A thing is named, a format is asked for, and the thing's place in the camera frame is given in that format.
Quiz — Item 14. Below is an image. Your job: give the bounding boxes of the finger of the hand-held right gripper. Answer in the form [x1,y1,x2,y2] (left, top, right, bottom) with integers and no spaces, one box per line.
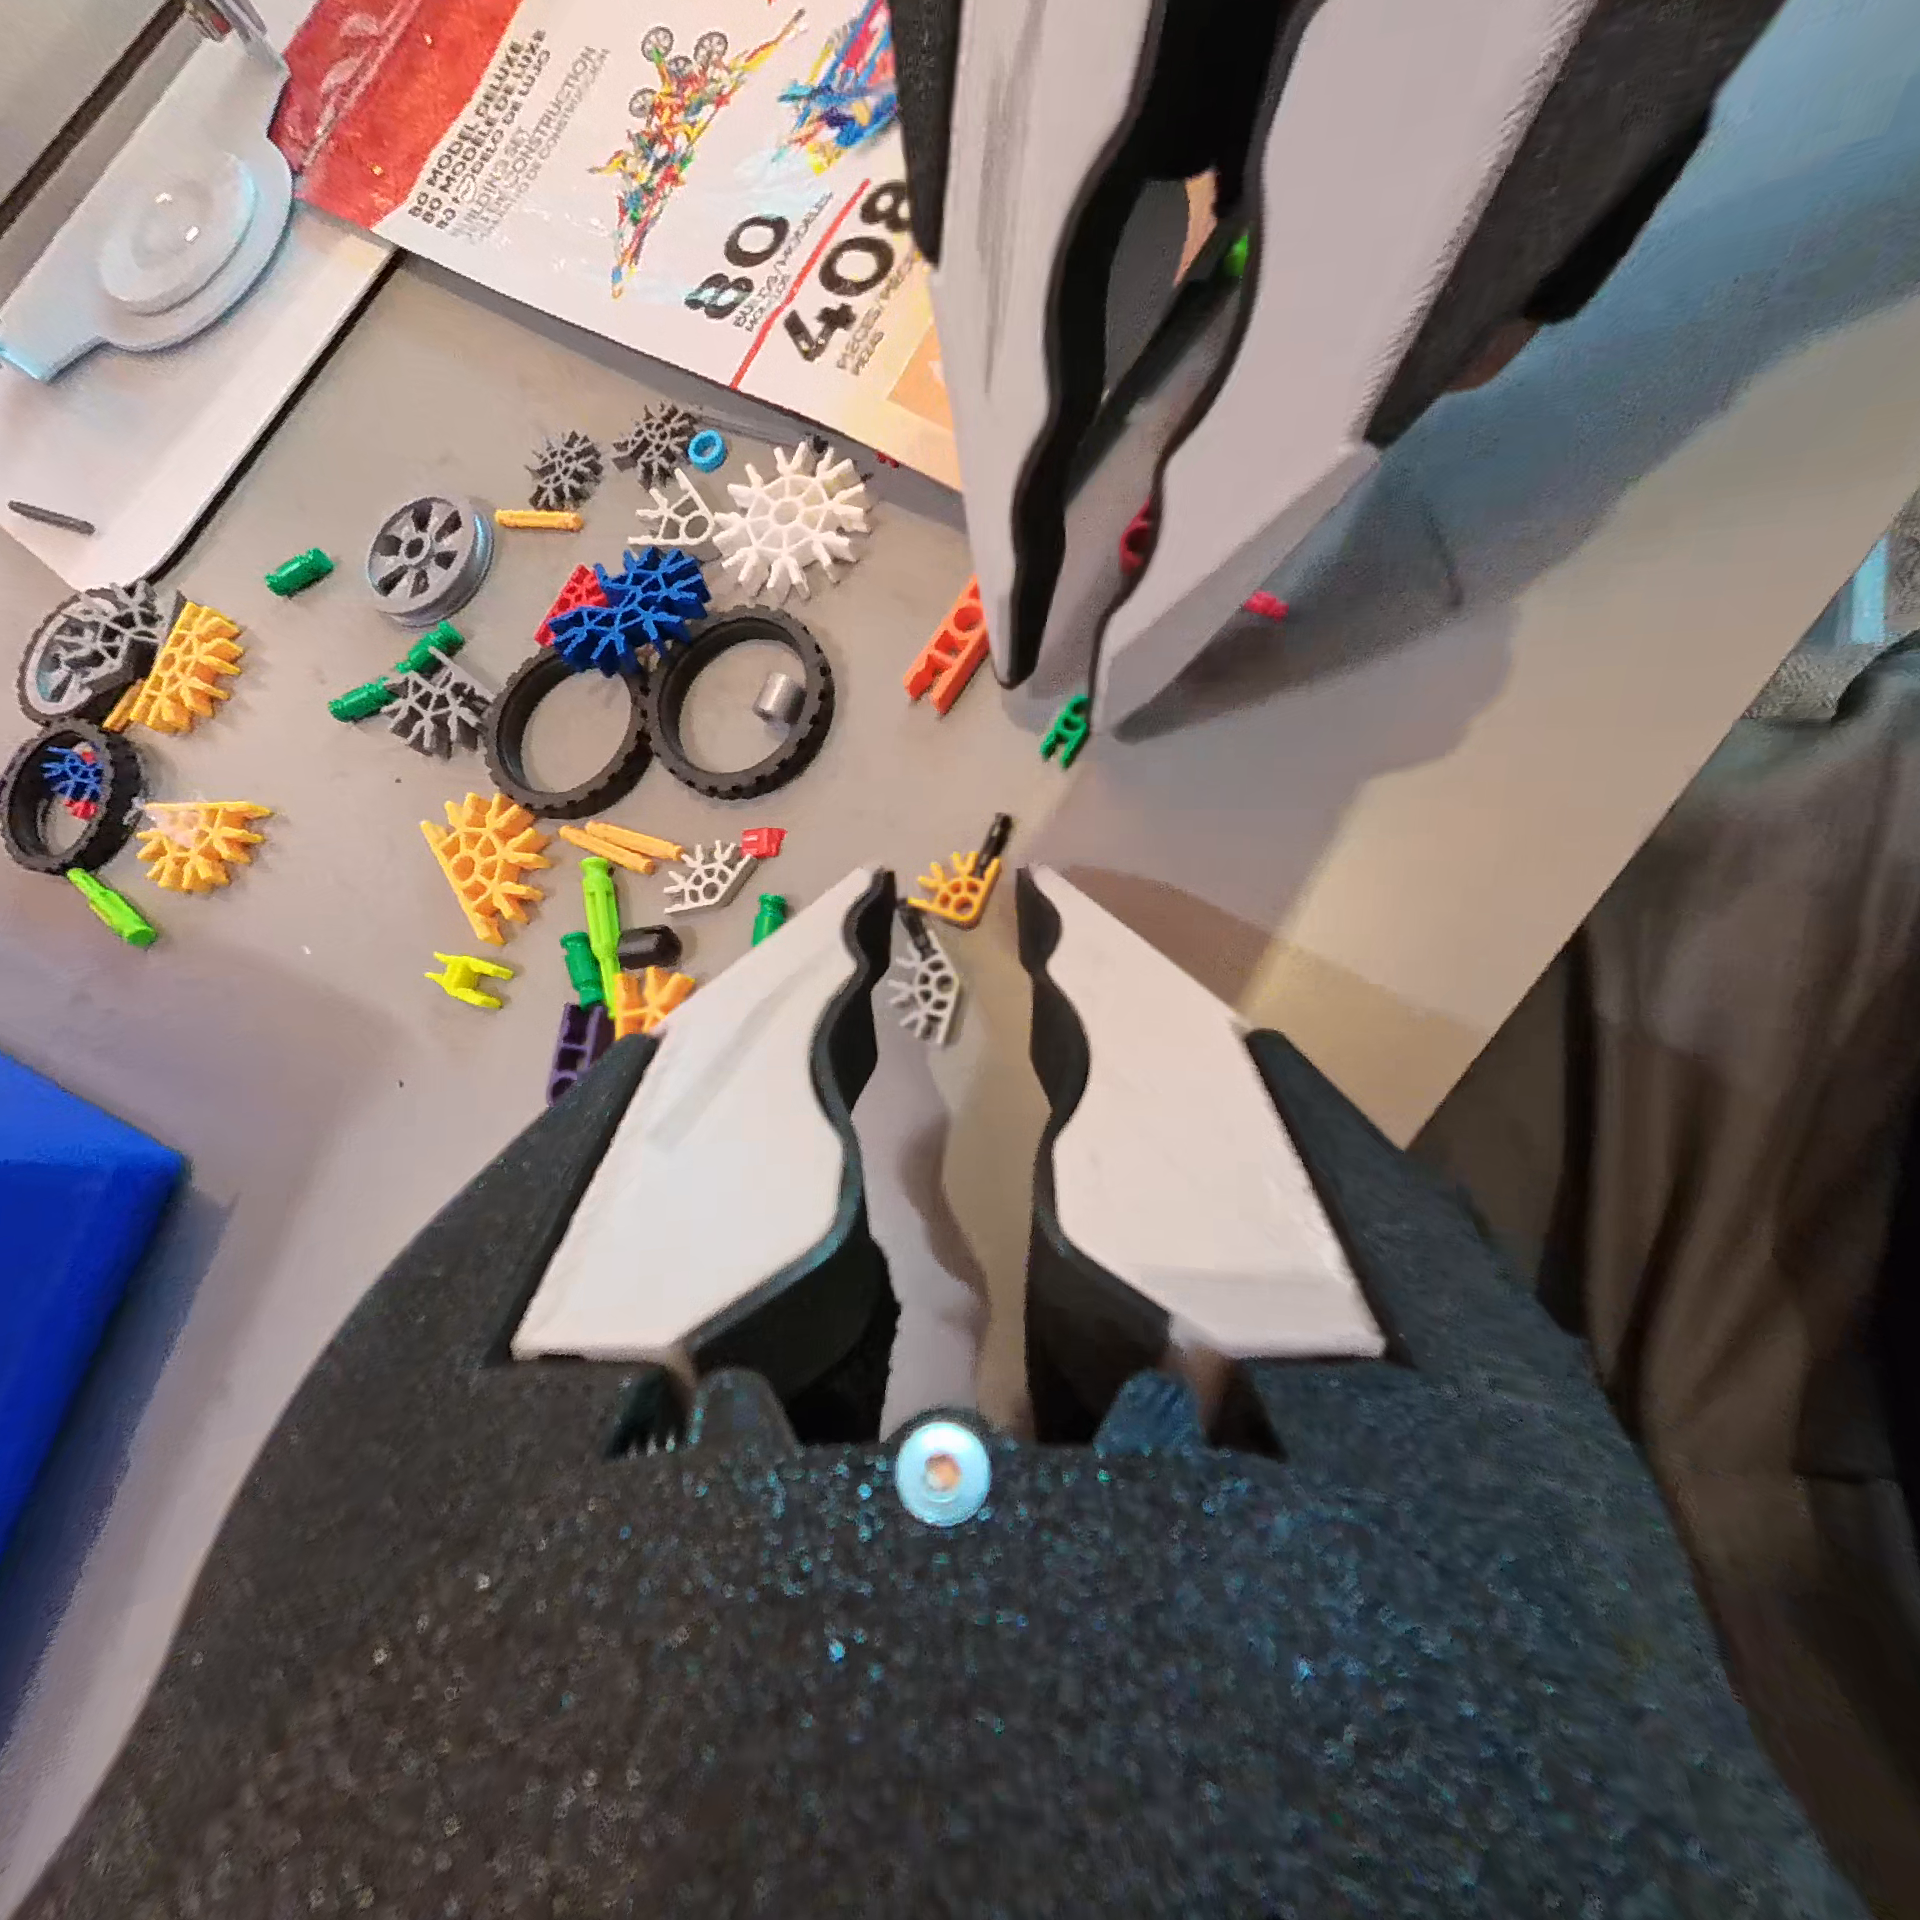
[1088,0,1574,740]
[929,0,1172,692]

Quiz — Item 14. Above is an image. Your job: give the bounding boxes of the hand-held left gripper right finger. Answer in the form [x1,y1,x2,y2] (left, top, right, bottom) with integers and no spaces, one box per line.
[1016,863,1389,1445]

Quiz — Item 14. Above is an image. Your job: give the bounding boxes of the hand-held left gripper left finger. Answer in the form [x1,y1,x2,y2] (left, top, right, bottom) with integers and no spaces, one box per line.
[508,863,902,1445]

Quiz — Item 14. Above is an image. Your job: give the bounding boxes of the light grey fan connector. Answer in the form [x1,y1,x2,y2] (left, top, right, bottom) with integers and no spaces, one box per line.
[885,911,964,1045]

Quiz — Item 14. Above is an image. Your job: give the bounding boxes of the printed toy packaging bag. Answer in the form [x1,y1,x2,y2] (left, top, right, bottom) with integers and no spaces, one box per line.
[269,0,970,490]

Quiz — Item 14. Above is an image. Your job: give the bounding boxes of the purple connector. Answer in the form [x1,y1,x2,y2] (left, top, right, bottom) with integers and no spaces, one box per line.
[544,1001,617,1103]

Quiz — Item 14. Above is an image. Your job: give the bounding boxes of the red connector with rod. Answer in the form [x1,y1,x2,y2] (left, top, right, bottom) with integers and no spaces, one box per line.
[1117,503,1291,620]

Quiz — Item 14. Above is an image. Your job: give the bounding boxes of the white snowflake connector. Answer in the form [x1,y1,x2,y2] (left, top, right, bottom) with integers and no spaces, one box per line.
[710,442,876,602]

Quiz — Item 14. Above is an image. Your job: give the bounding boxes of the orange connector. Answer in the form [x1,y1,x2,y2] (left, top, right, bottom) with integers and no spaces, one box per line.
[902,575,995,714]

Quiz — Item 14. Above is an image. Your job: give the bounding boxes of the white fan connector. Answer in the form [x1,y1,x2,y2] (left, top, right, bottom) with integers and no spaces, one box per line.
[632,469,737,561]

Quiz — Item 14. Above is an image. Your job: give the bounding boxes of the black rubber tyre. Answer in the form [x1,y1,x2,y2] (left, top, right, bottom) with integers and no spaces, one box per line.
[482,644,664,818]
[646,607,837,801]
[0,719,146,876]

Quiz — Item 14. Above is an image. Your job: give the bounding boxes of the person's grey trousers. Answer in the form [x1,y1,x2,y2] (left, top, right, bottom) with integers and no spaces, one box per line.
[1411,631,1920,1920]

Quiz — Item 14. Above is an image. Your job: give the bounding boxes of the blue snowflake connector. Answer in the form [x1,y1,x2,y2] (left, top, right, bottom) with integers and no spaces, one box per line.
[544,546,710,670]

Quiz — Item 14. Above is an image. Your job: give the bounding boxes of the dark grey fan connector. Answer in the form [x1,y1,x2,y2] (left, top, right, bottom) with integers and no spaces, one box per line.
[381,647,497,755]

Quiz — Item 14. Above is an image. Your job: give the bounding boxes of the blue plastic bin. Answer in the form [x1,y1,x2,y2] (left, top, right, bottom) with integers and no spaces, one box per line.
[0,1049,189,1567]

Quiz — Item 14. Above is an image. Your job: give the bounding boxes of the grey wheel hub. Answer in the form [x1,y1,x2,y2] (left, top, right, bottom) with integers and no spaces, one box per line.
[363,495,497,627]

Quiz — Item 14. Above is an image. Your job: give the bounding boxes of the black tyre with grey hub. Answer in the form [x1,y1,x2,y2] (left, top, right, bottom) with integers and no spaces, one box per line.
[18,585,166,725]

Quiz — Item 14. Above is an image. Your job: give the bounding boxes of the white flat board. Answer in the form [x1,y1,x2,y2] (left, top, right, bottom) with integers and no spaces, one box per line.
[0,225,396,590]

